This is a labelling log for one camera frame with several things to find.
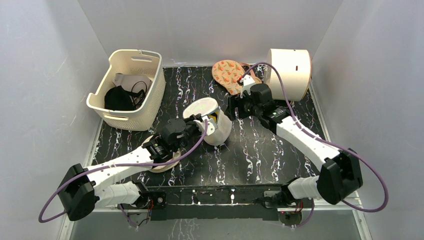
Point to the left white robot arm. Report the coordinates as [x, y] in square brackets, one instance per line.
[113, 171]

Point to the black bra in basket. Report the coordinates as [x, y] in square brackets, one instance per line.
[120, 99]

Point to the grey garment in basket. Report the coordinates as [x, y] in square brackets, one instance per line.
[134, 85]

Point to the yellow black bra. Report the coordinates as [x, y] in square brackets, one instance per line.
[214, 116]

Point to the floral orange mesh laundry bag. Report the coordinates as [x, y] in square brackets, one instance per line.
[227, 73]

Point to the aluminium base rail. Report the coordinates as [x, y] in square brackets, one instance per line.
[212, 200]

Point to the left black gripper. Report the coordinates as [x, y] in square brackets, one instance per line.
[194, 125]

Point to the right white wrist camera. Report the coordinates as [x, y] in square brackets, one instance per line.
[246, 83]

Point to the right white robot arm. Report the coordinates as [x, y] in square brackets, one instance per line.
[340, 173]

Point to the cream round mesh laundry bag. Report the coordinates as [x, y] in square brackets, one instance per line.
[161, 153]

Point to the cream cylindrical drum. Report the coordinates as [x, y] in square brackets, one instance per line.
[294, 67]

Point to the cream perforated laundry basket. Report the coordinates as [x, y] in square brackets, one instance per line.
[132, 62]

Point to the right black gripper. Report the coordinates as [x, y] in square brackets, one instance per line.
[238, 108]

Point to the white blue-trimmed mesh laundry bag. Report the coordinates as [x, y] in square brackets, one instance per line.
[205, 106]

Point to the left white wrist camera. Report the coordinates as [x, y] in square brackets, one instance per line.
[206, 125]

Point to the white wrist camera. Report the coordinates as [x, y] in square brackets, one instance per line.
[206, 125]
[246, 83]

